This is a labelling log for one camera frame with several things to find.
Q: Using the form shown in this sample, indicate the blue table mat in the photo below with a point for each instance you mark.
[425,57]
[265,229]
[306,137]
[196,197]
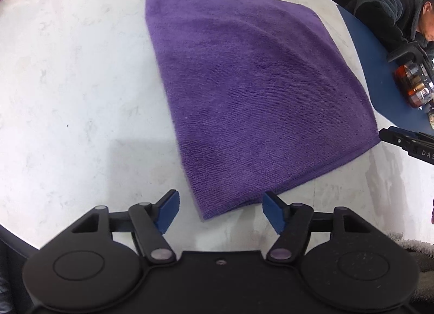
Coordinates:
[373,73]

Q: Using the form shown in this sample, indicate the purple towel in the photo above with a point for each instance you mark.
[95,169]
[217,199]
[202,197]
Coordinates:
[254,90]

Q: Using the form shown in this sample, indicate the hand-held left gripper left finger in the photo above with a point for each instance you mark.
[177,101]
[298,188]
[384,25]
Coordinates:
[169,212]

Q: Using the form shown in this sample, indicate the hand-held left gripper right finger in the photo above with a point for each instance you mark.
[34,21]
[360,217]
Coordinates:
[274,212]

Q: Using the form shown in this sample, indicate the black leather chair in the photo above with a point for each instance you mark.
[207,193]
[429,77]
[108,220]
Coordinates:
[10,273]

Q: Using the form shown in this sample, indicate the person's white fleece jacket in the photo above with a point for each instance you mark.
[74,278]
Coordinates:
[413,259]

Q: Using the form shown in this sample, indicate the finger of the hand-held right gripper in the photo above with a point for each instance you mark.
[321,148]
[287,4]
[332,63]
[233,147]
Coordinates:
[393,137]

